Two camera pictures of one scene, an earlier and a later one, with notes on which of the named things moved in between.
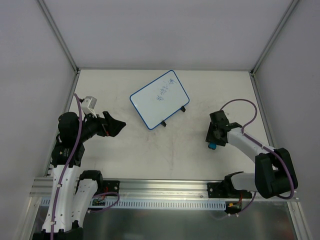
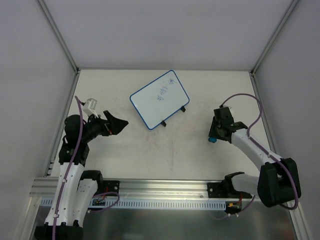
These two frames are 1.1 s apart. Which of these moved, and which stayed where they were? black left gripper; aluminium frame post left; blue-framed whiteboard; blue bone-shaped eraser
Moved: blue bone-shaped eraser
Stayed: blue-framed whiteboard; black left gripper; aluminium frame post left
